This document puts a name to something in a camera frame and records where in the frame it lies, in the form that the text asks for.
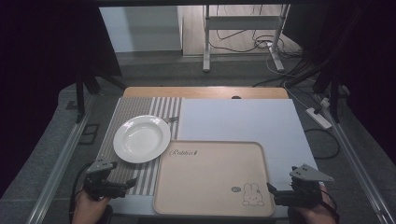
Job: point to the aluminium rail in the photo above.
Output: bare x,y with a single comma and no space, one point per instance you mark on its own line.
358,165
59,168

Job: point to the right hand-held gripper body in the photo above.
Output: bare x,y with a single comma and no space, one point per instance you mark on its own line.
303,186

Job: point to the white metal desk frame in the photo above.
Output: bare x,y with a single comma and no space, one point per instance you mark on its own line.
243,22

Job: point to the black metal stand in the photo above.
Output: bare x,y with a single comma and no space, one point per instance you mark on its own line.
81,93
334,90

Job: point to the black floor frame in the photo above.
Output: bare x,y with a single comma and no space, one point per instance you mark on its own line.
89,134

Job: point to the white board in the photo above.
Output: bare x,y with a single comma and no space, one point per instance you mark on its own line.
239,121

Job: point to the white power strip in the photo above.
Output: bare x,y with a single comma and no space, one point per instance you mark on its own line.
318,118

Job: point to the person's right hand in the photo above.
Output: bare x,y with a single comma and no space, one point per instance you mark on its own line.
317,214

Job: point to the dark curtain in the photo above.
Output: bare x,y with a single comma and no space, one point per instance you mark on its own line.
364,68
46,77

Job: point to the beige rabbit print tray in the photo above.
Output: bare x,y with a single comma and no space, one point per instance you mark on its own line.
205,180

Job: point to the white plate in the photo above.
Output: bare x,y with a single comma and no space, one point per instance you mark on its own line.
141,139

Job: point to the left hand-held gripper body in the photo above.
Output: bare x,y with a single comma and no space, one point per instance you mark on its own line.
99,179

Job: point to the person's left hand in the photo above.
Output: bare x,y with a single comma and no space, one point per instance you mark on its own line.
88,209

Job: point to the wooden table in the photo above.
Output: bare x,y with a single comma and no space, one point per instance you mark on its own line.
199,92

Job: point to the grey striped placemat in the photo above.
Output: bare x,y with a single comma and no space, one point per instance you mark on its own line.
130,107

